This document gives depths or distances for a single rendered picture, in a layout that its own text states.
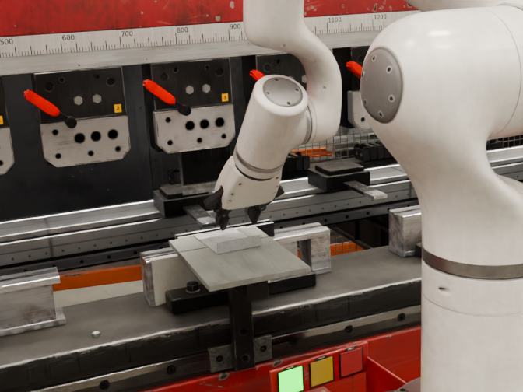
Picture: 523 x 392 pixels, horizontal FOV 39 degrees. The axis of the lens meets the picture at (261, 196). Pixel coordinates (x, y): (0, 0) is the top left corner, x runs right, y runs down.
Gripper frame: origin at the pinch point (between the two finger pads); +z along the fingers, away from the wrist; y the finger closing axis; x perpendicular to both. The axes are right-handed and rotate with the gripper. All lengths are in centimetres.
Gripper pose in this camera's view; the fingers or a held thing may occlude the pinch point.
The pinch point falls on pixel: (237, 215)
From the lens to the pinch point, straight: 131.4
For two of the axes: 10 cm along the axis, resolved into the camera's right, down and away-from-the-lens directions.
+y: -9.0, 1.6, -4.0
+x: 3.6, 7.9, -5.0
